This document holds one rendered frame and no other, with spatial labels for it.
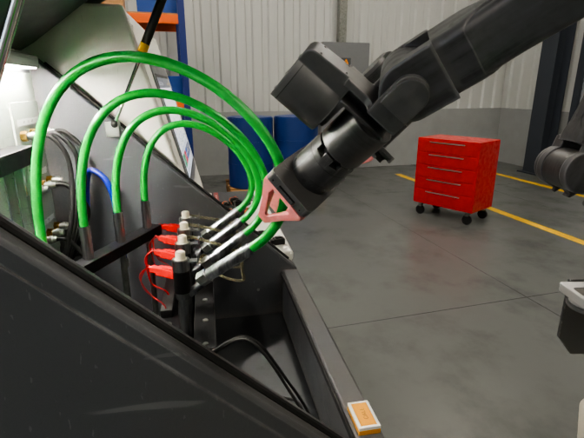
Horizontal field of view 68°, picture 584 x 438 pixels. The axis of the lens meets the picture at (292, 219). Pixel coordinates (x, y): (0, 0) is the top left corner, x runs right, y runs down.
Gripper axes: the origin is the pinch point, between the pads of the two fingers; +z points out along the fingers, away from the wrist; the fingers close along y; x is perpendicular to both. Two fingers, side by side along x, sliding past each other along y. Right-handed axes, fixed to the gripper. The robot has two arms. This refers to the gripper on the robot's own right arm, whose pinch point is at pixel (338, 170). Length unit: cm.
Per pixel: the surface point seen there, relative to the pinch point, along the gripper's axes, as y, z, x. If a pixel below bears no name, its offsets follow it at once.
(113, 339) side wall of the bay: 12, 17, 54
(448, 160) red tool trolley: -138, -49, -375
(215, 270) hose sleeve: 6.9, 18.8, 28.5
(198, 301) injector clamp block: 1.8, 36.9, 7.2
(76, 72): 37.6, 12.4, 25.7
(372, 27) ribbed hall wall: 12, -132, -706
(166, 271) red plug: 11.1, 29.7, 18.8
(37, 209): 31, 32, 25
